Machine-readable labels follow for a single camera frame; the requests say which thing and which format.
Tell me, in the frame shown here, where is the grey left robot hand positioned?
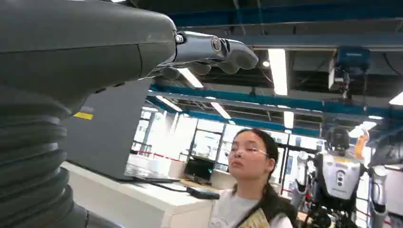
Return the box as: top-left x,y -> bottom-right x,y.
0,0 -> 259,113

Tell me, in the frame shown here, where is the ribbed grey left arm sleeve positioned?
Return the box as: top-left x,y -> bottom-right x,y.
0,84 -> 89,228

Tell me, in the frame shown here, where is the white desk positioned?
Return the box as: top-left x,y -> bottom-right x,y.
60,161 -> 221,228

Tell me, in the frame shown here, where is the black computer monitor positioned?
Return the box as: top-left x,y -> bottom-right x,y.
183,156 -> 215,185

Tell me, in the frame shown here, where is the black power adapter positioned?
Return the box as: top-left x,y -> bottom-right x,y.
186,186 -> 221,200

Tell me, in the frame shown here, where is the person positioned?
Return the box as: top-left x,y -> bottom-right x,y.
208,128 -> 299,228

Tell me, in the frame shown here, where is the blue overhead hoist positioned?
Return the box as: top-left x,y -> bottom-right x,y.
328,46 -> 373,102

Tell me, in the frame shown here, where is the white humanoid robot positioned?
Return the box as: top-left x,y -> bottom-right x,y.
291,127 -> 389,228

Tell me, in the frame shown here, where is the black cable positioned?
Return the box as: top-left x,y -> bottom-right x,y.
132,176 -> 190,193

